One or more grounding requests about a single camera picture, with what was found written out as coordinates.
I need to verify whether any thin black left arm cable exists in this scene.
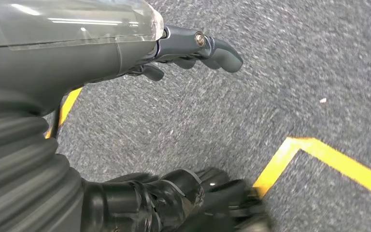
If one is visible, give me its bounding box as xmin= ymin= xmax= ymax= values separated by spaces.
xmin=49 ymin=104 xmax=62 ymax=139

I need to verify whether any yellow floor tape outline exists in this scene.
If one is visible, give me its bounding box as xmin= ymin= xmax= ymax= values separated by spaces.
xmin=252 ymin=136 xmax=371 ymax=203
xmin=44 ymin=87 xmax=84 ymax=139

